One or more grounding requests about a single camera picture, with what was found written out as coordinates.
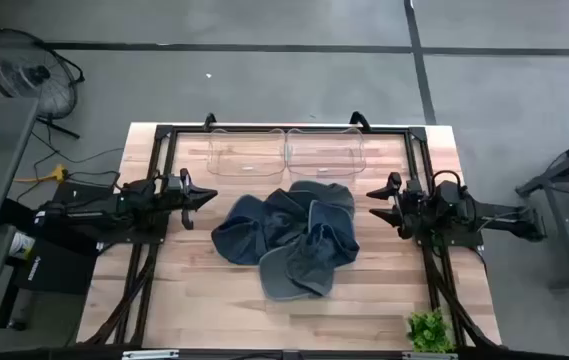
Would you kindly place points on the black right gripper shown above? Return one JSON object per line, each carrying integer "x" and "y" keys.
{"x": 414, "y": 212}

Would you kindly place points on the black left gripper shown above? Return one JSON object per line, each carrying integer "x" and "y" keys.
{"x": 186, "y": 200}

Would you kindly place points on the grey denim hat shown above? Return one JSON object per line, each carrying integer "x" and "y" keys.
{"x": 284, "y": 277}

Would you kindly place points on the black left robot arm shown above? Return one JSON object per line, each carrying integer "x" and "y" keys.
{"x": 89, "y": 212}

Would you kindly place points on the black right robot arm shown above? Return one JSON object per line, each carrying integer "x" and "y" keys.
{"x": 494, "y": 215}

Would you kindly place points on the clear plastic bin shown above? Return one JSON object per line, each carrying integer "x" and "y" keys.
{"x": 324, "y": 155}
{"x": 224, "y": 150}

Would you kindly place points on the small green plant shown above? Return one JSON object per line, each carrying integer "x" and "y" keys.
{"x": 429, "y": 332}

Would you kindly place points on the black Trossen control box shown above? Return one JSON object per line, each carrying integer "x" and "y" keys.
{"x": 59, "y": 270}

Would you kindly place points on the white can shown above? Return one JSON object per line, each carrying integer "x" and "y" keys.
{"x": 21, "y": 245}

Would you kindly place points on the black floor fan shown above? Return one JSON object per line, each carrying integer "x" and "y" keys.
{"x": 29, "y": 75}

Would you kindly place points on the black aluminium frame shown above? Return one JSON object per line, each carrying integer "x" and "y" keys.
{"x": 164, "y": 133}

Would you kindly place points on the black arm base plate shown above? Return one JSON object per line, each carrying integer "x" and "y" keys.
{"x": 459, "y": 241}
{"x": 134, "y": 236}

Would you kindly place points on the silver metal bracket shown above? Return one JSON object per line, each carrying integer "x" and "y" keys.
{"x": 149, "y": 354}
{"x": 429, "y": 356}

